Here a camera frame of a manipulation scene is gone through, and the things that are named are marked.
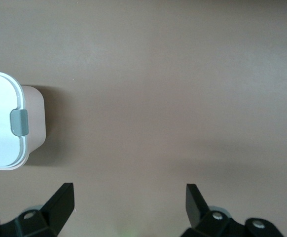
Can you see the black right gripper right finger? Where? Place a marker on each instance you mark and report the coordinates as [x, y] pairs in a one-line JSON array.
[[200, 217]]

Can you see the brown table cover mat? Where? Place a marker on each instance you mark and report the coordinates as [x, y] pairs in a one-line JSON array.
[[183, 98]]

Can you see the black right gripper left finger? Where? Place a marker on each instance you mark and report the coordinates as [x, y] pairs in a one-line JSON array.
[[49, 214]]

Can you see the white box lid grey clips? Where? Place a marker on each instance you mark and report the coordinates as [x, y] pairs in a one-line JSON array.
[[0, 118]]

